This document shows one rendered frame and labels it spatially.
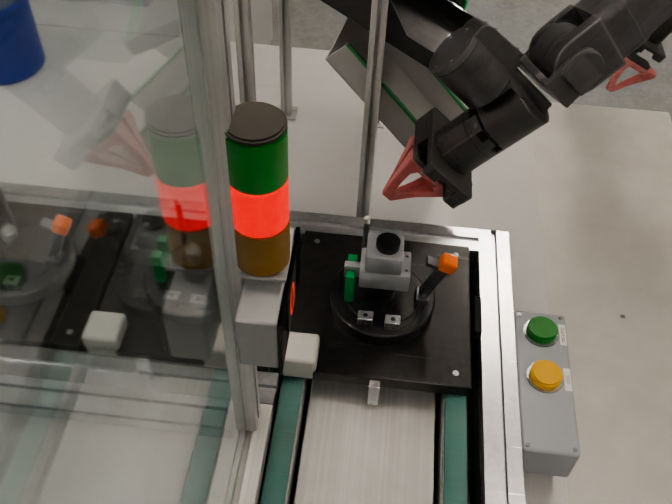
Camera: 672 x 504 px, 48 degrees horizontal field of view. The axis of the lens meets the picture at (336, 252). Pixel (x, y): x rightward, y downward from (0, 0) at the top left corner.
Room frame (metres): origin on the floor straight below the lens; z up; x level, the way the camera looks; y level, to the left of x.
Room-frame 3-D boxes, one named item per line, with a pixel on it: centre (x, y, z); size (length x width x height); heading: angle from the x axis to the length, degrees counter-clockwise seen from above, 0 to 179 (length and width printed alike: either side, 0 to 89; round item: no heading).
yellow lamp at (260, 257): (0.46, 0.07, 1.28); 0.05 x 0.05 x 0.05
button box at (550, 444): (0.54, -0.27, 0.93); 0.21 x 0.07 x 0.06; 176
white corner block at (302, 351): (0.55, 0.04, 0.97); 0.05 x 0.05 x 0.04; 86
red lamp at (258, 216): (0.46, 0.07, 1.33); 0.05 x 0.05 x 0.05
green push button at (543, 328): (0.61, -0.28, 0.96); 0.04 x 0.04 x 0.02
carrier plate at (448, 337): (0.64, -0.06, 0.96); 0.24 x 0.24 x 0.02; 86
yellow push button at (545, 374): (0.54, -0.27, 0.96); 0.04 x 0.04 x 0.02
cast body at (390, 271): (0.64, -0.05, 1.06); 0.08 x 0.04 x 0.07; 86
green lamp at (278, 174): (0.46, 0.07, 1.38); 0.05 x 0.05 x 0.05
